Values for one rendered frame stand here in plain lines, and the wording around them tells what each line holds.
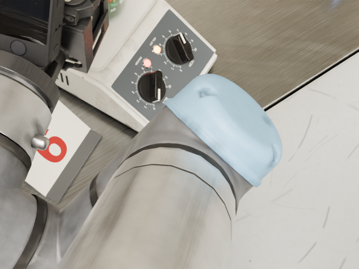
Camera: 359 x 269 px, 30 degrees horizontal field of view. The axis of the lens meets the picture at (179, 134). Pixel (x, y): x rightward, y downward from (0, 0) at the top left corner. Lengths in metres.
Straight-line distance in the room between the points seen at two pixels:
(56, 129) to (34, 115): 0.26
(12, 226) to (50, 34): 0.13
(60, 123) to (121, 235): 0.44
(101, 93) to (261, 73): 0.20
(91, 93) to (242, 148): 0.36
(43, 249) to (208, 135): 0.14
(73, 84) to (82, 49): 0.20
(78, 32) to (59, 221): 0.14
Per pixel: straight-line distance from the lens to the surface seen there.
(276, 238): 0.72
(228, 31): 0.82
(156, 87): 0.70
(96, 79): 0.69
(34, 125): 0.47
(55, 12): 0.47
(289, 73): 0.80
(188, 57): 0.72
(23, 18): 0.47
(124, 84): 0.70
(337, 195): 0.75
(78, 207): 0.44
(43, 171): 0.71
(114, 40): 0.70
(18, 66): 0.47
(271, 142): 0.40
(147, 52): 0.72
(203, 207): 0.33
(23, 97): 0.46
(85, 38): 0.52
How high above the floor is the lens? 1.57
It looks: 65 degrees down
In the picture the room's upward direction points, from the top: 9 degrees clockwise
